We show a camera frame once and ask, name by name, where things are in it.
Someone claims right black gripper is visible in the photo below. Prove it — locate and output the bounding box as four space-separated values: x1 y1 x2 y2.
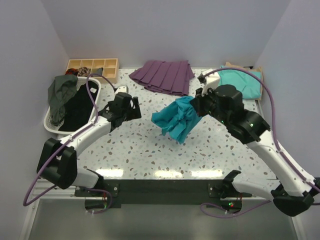
190 84 230 126

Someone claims teal t shirt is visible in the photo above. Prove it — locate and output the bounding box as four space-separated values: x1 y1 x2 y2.
151 96 202 144

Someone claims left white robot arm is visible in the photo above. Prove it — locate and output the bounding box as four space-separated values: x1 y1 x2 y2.
36 92 142 196

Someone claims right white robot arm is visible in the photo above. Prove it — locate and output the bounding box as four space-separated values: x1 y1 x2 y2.
190 85 320 217

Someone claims mint green folded shirt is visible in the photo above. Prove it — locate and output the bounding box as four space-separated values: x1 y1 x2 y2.
218 69 262 100

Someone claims tan folded cloth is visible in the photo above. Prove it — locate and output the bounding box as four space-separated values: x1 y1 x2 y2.
224 61 263 100

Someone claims wooden compartment organizer box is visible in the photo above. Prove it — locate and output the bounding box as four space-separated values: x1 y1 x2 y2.
65 58 119 84

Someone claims dark grey fabric roll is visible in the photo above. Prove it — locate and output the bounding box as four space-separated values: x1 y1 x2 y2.
90 67 104 78

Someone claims black garment in basket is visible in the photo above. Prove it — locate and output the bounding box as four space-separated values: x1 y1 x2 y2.
59 84 93 132

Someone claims patterned brown fabric roll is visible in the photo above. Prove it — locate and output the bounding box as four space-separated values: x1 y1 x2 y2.
77 66 91 77

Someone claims purple pleated skirt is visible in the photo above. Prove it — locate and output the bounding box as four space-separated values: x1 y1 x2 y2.
129 60 195 97

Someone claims red black fabric roll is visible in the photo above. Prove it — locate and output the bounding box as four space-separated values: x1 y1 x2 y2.
65 68 79 76

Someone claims dark green garment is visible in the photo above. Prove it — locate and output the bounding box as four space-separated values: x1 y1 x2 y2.
47 74 78 126

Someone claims white laundry basket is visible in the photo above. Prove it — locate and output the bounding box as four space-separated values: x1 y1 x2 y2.
43 76 102 135

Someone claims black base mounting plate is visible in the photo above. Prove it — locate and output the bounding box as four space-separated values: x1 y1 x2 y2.
74 178 243 210

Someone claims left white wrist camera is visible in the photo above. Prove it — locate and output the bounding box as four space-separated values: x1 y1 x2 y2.
114 84 129 95

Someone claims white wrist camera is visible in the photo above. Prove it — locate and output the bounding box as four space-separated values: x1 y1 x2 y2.
201 72 221 97
114 84 129 95

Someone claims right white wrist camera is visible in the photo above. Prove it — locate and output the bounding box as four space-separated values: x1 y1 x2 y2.
201 72 221 97

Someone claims aluminium frame rail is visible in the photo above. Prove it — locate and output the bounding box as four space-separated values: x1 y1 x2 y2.
29 179 76 200

